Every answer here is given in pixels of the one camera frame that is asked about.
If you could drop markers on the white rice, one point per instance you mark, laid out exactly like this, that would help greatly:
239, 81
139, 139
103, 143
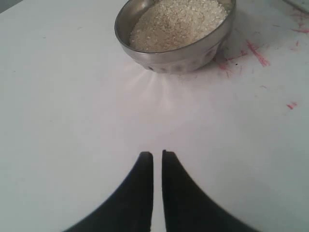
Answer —
172, 24

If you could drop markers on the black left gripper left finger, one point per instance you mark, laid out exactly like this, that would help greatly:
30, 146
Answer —
130, 207

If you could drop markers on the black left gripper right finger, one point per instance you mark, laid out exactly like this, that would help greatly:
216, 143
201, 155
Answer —
186, 206

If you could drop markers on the steel bowl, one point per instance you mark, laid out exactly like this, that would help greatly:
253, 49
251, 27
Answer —
179, 61

